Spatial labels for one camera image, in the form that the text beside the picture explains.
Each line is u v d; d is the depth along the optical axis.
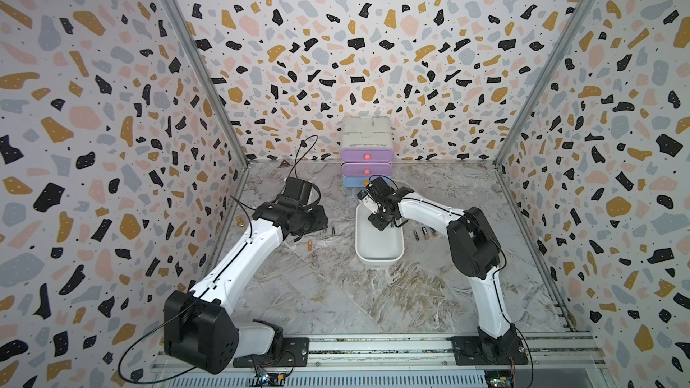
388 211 0.74
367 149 0.97
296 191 0.62
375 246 0.94
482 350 0.66
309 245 0.95
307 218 0.73
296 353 0.73
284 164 1.21
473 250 0.56
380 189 0.80
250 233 0.50
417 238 0.97
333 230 1.00
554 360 0.75
